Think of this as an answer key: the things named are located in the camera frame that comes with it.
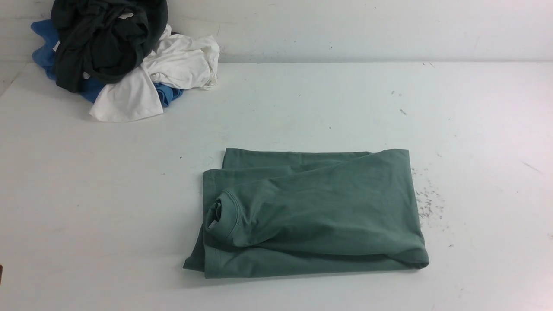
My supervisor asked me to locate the green long sleeve shirt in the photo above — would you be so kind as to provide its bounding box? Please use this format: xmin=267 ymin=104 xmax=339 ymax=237
xmin=183 ymin=148 xmax=430 ymax=278

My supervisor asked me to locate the white crumpled garment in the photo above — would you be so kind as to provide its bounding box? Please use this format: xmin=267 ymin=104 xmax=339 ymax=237
xmin=89 ymin=25 xmax=220 ymax=123

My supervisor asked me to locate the black crumpled garment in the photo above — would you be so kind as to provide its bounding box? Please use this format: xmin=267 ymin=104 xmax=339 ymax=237
xmin=50 ymin=0 xmax=168 ymax=93

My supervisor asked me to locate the blue crumpled garment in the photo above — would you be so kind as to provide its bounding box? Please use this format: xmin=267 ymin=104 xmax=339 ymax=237
xmin=30 ymin=19 xmax=184 ymax=108

